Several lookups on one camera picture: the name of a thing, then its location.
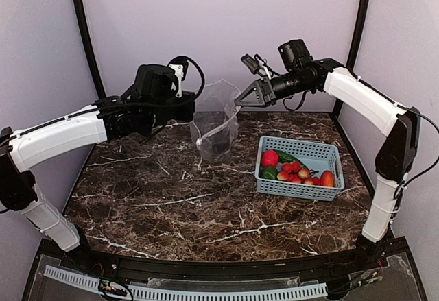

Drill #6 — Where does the green toy avocado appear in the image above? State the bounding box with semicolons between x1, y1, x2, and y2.
259;166;278;180

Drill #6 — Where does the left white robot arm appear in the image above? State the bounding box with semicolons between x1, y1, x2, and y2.
1;56;201;271

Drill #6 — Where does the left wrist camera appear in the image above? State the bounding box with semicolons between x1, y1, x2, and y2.
167;56;189;98

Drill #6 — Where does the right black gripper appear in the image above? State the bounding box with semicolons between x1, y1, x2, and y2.
235;70;312;107

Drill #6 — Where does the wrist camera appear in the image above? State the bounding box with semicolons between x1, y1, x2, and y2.
241;54;272;79
167;56;189;98

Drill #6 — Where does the left black frame post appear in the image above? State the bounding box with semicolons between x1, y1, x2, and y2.
73;0;106;99

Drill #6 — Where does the green toy cucumber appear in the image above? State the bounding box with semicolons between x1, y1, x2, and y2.
275;150;304;167

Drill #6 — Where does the orange red toy mango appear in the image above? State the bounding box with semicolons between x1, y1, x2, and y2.
320;171;335;188

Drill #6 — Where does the red toy fruit ball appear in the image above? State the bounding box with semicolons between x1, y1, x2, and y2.
261;149;279;167

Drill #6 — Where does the black frame post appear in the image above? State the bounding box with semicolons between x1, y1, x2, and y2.
331;0;374;119
73;0;106;99

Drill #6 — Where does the clear zip top bag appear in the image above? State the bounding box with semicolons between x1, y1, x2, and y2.
190;79;241;162

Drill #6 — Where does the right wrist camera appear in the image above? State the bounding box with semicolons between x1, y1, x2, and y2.
241;54;272;79

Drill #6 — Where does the black front rail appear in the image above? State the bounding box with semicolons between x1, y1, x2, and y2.
37;239;409;285

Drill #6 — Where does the right black frame post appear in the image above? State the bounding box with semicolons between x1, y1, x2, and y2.
331;0;374;119

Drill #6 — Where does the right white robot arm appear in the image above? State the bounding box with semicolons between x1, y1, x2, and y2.
235;39;424;243

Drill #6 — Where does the light blue plastic basket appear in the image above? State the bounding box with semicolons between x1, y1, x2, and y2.
254;136;345;202

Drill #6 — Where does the red lychee bunch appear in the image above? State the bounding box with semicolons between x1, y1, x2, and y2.
276;162;321;186

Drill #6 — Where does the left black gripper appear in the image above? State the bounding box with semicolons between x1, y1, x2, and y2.
143;89;196;130

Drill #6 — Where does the light blue slotted cable duct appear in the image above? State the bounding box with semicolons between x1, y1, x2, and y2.
44;265;328;301

